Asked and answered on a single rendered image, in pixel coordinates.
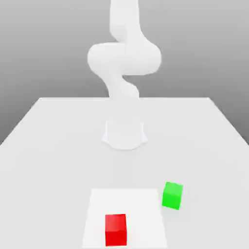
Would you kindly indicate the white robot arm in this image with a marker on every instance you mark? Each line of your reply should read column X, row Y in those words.
column 124, row 58

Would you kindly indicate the small green cube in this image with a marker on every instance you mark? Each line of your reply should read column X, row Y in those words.
column 172, row 196

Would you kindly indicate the small red cube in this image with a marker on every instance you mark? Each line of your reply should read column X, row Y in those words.
column 116, row 231

